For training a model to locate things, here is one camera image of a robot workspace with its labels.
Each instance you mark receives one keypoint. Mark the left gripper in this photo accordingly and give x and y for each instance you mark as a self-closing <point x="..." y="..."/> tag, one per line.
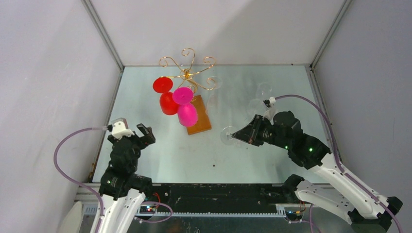
<point x="144" y="141"/>

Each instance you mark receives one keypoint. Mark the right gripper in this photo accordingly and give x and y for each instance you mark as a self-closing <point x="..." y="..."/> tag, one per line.
<point x="250" y="133"/>

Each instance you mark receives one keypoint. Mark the pink wine glass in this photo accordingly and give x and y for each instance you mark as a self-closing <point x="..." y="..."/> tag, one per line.
<point x="187" y="113"/>

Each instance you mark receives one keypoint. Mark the red wine glass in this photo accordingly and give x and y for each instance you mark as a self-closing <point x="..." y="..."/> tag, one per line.
<point x="163" y="86"/>

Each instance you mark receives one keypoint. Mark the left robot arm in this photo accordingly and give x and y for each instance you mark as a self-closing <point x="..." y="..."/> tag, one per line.
<point x="121" y="190"/>

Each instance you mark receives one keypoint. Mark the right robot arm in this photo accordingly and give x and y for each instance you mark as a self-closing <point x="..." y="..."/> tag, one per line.
<point x="364" y="209"/>

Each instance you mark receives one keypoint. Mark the gold rack wooden base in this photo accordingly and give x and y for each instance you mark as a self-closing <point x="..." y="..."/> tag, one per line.
<point x="186" y="79"/>

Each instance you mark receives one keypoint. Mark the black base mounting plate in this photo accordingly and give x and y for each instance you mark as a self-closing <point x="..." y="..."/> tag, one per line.
<point x="226" y="198"/>

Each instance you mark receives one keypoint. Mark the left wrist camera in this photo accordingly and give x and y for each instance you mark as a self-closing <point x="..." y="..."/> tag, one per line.
<point x="120" y="128"/>

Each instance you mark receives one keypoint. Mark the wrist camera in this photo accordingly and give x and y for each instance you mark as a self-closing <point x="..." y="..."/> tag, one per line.
<point x="271" y="110"/>
<point x="120" y="128"/>

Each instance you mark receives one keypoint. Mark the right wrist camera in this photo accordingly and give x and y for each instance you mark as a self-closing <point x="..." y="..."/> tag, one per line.
<point x="271" y="110"/>

